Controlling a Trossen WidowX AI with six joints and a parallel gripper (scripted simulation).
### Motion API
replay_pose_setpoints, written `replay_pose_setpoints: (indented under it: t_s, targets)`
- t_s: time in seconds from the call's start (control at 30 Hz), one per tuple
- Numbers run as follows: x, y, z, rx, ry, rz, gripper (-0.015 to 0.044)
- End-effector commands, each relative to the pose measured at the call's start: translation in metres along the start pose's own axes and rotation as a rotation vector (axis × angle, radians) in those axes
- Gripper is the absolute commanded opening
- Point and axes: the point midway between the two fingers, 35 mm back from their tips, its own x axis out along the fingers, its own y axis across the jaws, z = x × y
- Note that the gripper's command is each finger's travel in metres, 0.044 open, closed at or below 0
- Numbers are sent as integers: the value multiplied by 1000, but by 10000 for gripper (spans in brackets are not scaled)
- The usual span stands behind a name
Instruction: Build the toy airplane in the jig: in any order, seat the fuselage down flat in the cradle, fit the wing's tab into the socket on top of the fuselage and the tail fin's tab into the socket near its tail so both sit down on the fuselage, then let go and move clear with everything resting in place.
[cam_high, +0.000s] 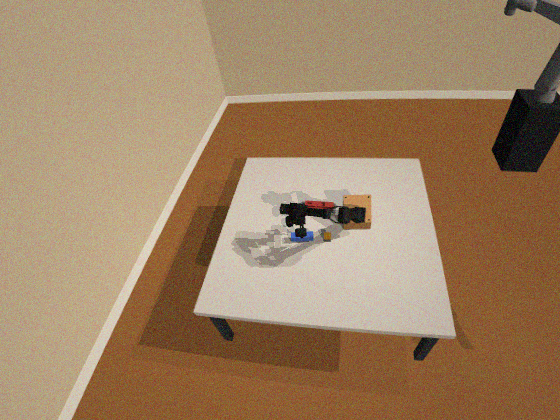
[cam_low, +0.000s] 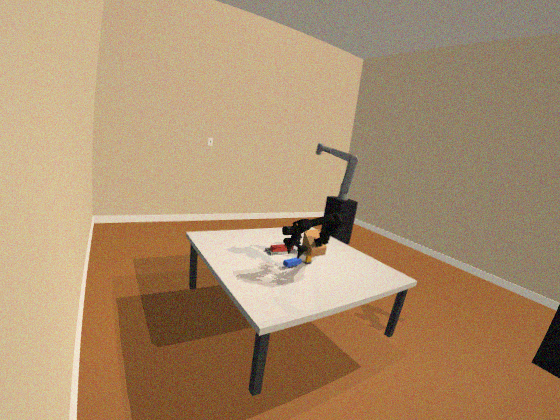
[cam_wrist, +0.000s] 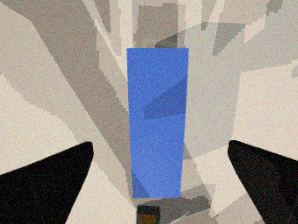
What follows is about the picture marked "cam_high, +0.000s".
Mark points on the red rectangular block with two square sockets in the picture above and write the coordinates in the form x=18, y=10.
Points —
x=319, y=204

